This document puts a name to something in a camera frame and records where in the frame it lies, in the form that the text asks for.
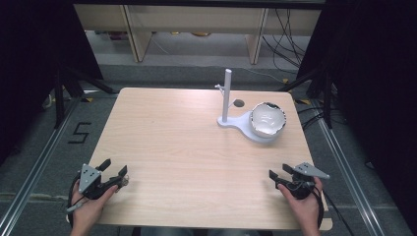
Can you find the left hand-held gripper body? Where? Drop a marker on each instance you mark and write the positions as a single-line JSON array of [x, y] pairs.
[[88, 178]]

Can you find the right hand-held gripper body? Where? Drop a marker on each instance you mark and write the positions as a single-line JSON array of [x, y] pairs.
[[303, 185]]

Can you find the person's right hand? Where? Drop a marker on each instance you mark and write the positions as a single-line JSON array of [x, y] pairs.
[[305, 209]]

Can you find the person's left hand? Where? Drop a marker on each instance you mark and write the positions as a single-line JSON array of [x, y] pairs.
[[88, 211]]

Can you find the yellow floor tape piece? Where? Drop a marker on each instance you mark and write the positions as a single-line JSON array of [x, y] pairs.
[[87, 99], [304, 101]]

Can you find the black metal stand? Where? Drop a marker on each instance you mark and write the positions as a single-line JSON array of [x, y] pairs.
[[59, 98], [326, 98]]

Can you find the small dark round disc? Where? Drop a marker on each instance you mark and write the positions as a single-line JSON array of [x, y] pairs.
[[238, 103]]

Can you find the white stand with pole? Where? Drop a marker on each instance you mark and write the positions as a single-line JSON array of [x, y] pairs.
[[225, 98]]

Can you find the black curtain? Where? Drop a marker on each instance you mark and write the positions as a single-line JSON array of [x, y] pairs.
[[29, 59], [373, 82]]

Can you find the light wooden shelf unit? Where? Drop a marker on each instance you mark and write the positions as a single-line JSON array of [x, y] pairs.
[[141, 29]]

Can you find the aluminium floor rail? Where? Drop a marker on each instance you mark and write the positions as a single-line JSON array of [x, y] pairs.
[[36, 164], [347, 177]]

